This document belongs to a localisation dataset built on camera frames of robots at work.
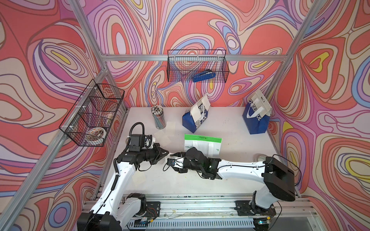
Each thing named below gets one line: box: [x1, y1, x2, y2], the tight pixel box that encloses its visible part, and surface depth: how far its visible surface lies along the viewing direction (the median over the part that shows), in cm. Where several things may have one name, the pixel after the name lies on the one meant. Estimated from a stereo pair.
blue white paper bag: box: [182, 93, 211, 134], surface depth 98 cm
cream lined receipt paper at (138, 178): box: [132, 171, 146, 187], surface depth 86 cm
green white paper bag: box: [184, 133, 223, 159], surface depth 75 cm
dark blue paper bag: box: [242, 89, 273, 135], surface depth 97 cm
